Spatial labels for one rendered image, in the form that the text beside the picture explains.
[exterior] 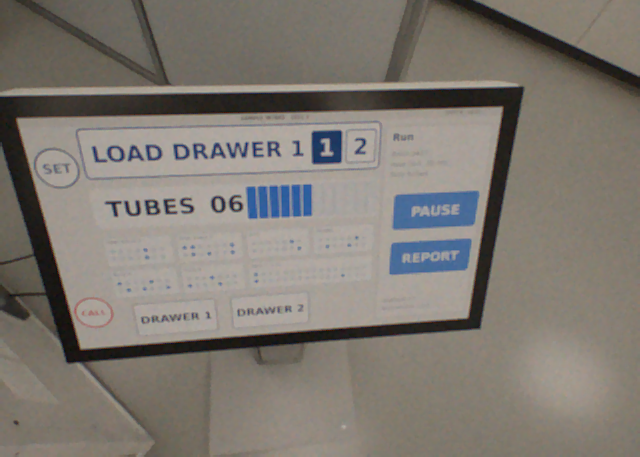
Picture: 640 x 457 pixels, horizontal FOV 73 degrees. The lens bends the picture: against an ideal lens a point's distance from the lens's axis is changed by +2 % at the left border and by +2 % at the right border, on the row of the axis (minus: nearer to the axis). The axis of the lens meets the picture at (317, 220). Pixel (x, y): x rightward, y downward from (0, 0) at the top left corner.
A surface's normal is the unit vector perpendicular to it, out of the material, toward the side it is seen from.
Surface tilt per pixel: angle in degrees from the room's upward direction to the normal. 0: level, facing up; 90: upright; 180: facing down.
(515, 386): 0
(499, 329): 0
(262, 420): 3
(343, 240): 50
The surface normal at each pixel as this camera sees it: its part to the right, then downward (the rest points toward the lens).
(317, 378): 0.08, -0.40
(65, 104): 0.12, 0.39
